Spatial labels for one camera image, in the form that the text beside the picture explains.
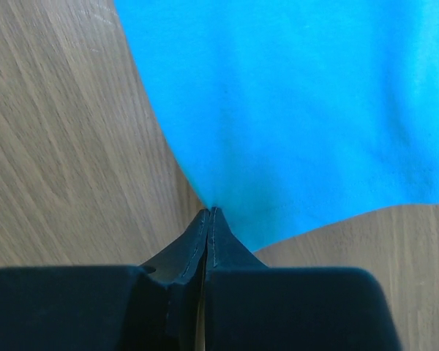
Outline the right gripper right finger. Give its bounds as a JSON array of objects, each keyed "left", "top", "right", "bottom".
[{"left": 204, "top": 208, "right": 402, "bottom": 350}]

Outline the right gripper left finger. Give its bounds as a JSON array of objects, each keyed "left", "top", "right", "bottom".
[{"left": 0, "top": 210, "right": 209, "bottom": 350}]

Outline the turquoise t-shirt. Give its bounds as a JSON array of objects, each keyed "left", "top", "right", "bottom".
[{"left": 115, "top": 1, "right": 439, "bottom": 251}]

